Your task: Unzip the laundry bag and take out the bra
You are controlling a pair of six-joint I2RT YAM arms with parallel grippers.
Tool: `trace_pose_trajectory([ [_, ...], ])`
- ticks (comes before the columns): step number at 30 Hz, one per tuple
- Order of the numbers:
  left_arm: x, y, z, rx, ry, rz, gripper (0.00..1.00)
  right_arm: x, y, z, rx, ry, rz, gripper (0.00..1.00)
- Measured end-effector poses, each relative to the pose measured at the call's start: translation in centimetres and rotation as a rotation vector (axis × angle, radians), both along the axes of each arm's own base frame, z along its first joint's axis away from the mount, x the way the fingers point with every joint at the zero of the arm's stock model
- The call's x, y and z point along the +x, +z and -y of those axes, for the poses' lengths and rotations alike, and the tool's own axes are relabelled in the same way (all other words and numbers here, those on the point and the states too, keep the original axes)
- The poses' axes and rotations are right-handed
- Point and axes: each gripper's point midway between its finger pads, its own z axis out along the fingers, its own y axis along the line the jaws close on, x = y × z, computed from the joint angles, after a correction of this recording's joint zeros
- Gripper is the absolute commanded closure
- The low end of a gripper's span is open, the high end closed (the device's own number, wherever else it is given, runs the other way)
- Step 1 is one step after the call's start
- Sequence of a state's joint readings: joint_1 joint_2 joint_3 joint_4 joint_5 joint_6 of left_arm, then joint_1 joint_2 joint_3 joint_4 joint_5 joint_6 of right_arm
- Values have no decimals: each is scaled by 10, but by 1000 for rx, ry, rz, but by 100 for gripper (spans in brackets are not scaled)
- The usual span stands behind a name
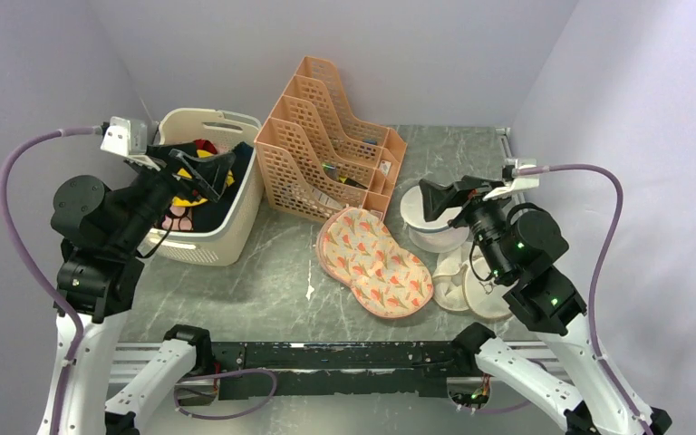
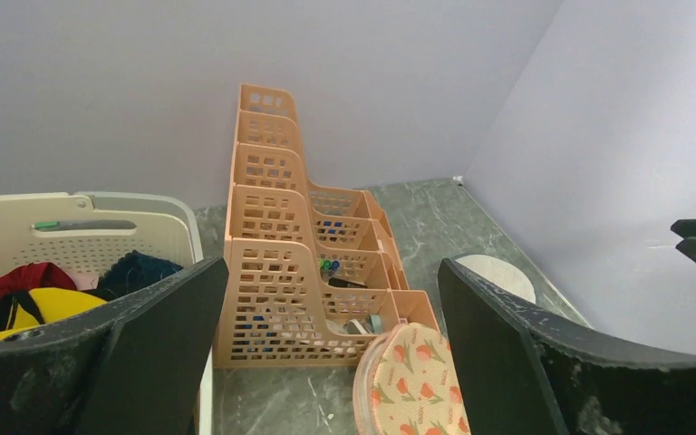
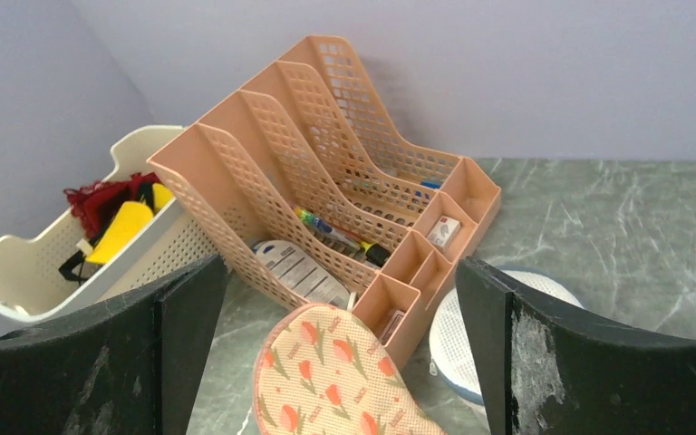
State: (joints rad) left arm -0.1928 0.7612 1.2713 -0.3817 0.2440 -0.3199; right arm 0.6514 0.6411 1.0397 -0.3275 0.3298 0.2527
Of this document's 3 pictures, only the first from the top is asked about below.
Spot dark garment in basket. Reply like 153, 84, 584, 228
191, 142, 253, 233

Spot cream laundry basket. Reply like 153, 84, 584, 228
142, 108, 265, 266

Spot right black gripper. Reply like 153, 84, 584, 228
420, 174, 517, 280

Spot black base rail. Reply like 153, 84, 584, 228
213, 341, 482, 400

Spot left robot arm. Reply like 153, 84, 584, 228
40, 143, 237, 434

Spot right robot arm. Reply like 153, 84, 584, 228
419, 176, 672, 434

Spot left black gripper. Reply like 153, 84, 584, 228
113, 141, 236, 250

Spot yellow bra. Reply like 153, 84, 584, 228
170, 150, 235, 208

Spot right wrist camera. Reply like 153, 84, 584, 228
483, 158, 540, 200

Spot red lace garment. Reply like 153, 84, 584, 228
193, 139, 218, 157

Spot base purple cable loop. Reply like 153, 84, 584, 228
172, 368, 278, 421

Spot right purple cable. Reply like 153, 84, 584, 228
516, 163, 655, 435

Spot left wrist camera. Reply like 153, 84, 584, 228
100, 117, 150, 165

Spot orange file organizer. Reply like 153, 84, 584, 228
255, 56, 407, 222

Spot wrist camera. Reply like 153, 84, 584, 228
100, 117, 150, 165
483, 158, 540, 200

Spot white mesh laundry bag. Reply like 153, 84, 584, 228
400, 186, 469, 254

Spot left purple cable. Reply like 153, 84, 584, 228
0, 126, 104, 435

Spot floral laundry bag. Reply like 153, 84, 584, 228
315, 208, 434, 319

